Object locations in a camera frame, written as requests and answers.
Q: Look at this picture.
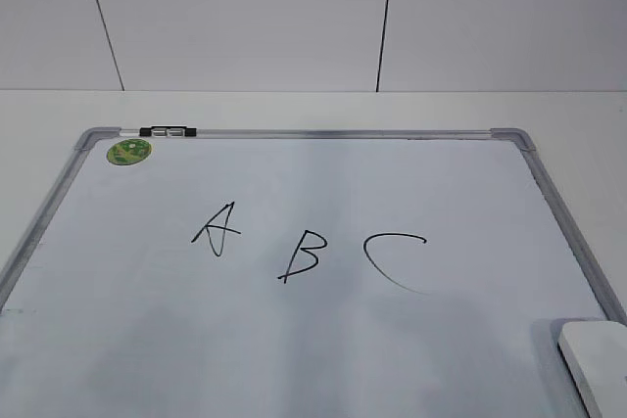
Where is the black and clear frame clip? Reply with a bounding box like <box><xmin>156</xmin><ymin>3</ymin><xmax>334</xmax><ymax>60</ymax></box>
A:
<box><xmin>138</xmin><ymin>126</ymin><xmax>197</xmax><ymax>137</ymax></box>

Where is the white whiteboard eraser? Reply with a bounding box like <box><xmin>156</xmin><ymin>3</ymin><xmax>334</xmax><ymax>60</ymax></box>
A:
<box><xmin>558</xmin><ymin>320</ymin><xmax>627</xmax><ymax>418</ymax></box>

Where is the white whiteboard with grey frame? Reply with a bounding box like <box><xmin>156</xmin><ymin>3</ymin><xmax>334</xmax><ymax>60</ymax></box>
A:
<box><xmin>1</xmin><ymin>127</ymin><xmax>626</xmax><ymax>417</ymax></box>

